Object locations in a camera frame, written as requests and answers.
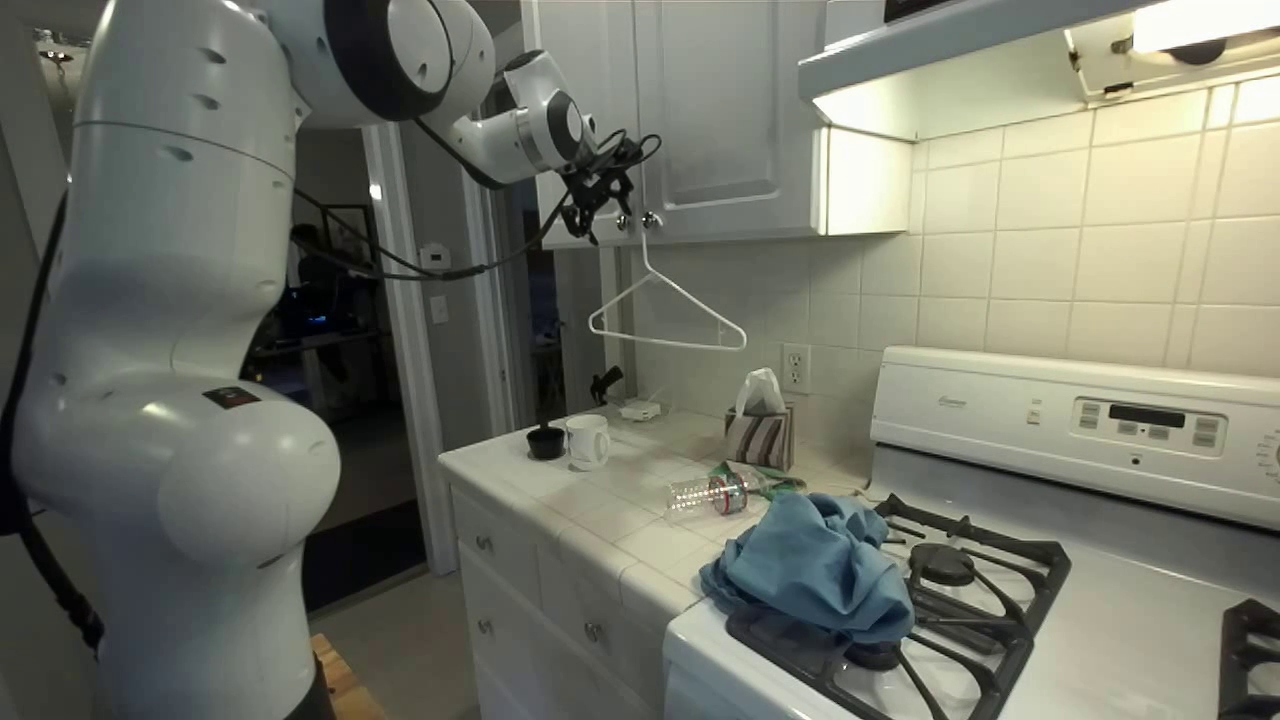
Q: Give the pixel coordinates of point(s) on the white wall outlet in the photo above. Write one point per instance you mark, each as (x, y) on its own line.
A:
(796, 370)

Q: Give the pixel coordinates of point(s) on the white gas stove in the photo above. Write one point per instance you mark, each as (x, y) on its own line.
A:
(1134, 625)

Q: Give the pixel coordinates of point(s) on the white tissue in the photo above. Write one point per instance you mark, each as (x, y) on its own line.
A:
(763, 390)

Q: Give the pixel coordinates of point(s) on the black clamp mount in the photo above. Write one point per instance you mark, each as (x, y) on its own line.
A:
(605, 387)

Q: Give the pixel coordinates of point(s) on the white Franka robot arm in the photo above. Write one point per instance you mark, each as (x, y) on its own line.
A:
(175, 400)

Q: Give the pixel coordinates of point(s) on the white wall cabinet frame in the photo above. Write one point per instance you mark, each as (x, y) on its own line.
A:
(866, 183)

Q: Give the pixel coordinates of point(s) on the blue cloth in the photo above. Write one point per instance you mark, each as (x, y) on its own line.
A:
(813, 564)

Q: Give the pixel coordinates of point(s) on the white base cabinet drawers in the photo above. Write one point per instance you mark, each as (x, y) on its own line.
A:
(535, 614)

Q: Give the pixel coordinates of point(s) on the green plastic wrapper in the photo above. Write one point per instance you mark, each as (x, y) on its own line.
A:
(754, 481)

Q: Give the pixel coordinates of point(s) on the white mug blue flowers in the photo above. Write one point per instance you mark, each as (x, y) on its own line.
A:
(586, 441)

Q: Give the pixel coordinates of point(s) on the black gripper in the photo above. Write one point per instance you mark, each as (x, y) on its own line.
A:
(593, 166)

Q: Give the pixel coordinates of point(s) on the white cabinet door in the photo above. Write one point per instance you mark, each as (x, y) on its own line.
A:
(608, 73)
(724, 106)

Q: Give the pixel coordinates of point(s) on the white range hood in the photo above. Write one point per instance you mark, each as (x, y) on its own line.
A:
(932, 54)

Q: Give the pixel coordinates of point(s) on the white plastic clothes hanger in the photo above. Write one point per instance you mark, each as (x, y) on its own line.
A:
(648, 273)

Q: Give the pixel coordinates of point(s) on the black burner grate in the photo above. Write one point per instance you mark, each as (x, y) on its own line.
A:
(1253, 660)
(985, 602)

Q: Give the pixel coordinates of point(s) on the small black pan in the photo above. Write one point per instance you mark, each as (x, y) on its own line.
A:
(546, 441)

